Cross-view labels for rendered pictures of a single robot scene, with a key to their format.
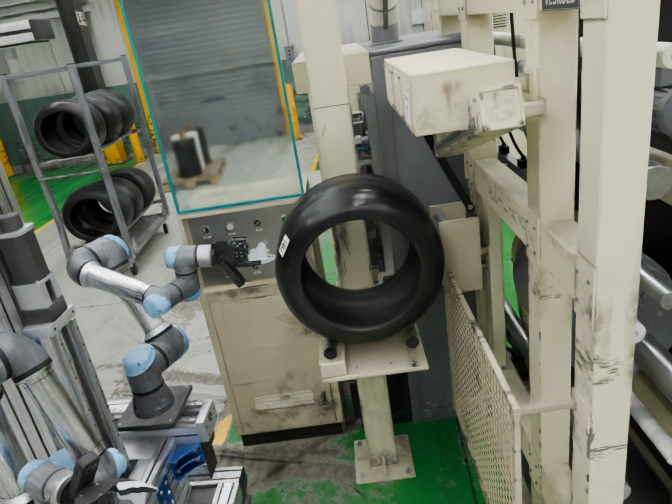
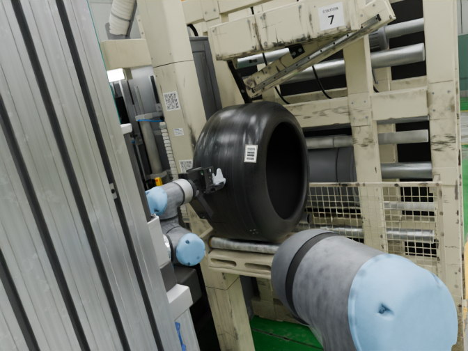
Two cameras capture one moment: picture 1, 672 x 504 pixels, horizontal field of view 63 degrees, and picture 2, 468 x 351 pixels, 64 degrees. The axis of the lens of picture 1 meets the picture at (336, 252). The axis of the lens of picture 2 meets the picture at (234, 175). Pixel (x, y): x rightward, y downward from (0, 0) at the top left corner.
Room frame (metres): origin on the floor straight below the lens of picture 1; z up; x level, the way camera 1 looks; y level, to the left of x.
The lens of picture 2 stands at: (1.02, 1.25, 1.57)
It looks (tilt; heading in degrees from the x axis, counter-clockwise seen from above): 15 degrees down; 301
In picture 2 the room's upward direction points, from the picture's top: 11 degrees counter-clockwise
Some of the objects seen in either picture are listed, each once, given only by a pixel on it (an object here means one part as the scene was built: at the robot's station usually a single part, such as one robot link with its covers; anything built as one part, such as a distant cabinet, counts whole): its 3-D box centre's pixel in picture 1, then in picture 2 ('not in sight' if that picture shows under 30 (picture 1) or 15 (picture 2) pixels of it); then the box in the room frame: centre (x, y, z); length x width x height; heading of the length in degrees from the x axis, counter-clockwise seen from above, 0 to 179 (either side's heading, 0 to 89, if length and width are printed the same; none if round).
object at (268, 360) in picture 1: (272, 315); not in sight; (2.41, 0.36, 0.63); 0.56 x 0.41 x 1.27; 87
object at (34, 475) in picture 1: (45, 480); not in sight; (1.02, 0.76, 1.04); 0.11 x 0.08 x 0.09; 58
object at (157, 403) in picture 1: (150, 394); not in sight; (1.71, 0.76, 0.77); 0.15 x 0.15 x 0.10
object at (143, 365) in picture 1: (143, 366); not in sight; (1.71, 0.75, 0.88); 0.13 x 0.12 x 0.14; 150
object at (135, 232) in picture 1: (101, 165); not in sight; (5.43, 2.14, 0.96); 1.36 x 0.71 x 1.92; 174
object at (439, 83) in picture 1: (438, 86); (285, 28); (1.61, -0.36, 1.71); 0.61 x 0.25 x 0.15; 177
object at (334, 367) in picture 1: (332, 341); (247, 259); (1.76, 0.07, 0.83); 0.36 x 0.09 x 0.06; 177
